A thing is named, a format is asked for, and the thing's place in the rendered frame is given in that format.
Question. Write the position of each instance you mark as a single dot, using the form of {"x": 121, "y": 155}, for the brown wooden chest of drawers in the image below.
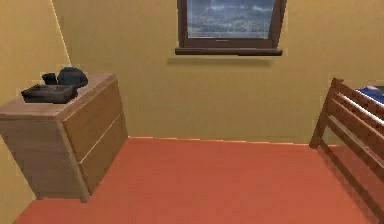
{"x": 90, "y": 123}

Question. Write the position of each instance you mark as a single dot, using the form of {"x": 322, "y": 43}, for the brown wooden bed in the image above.
{"x": 353, "y": 123}

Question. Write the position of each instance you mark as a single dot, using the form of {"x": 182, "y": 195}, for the dark rounded cap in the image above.
{"x": 72, "y": 77}

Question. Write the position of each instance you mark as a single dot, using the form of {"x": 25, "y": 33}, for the small black lump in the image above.
{"x": 50, "y": 78}

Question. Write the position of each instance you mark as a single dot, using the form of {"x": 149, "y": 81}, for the flat black box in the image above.
{"x": 50, "y": 93}

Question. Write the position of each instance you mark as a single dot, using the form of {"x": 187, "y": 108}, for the dark brown framed window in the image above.
{"x": 230, "y": 20}

